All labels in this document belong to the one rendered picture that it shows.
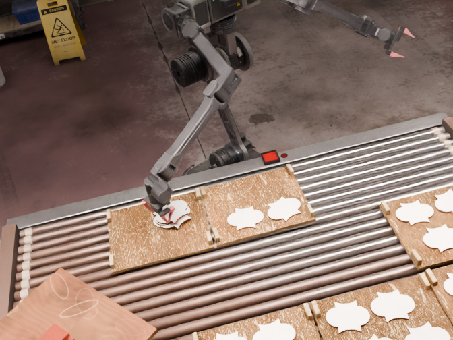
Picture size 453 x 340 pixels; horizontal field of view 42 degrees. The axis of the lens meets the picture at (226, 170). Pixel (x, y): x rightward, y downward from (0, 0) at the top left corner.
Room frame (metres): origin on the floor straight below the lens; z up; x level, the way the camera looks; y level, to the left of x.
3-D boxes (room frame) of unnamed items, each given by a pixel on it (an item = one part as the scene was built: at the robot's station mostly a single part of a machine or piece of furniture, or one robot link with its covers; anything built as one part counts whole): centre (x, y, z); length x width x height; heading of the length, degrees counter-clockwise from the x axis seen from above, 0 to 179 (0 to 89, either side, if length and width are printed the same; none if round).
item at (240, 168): (2.08, -0.03, 0.89); 2.08 x 0.09 x 0.06; 96
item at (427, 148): (1.91, -0.05, 0.90); 1.95 x 0.05 x 0.05; 96
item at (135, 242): (1.77, 0.32, 0.93); 0.41 x 0.35 x 0.02; 95
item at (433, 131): (2.01, -0.04, 0.90); 1.95 x 0.05 x 0.05; 96
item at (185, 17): (2.49, 0.05, 1.45); 0.09 x 0.08 x 0.12; 119
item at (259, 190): (1.82, -0.09, 0.93); 0.41 x 0.35 x 0.02; 96
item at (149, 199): (1.80, 0.30, 1.09); 0.10 x 0.07 x 0.07; 37
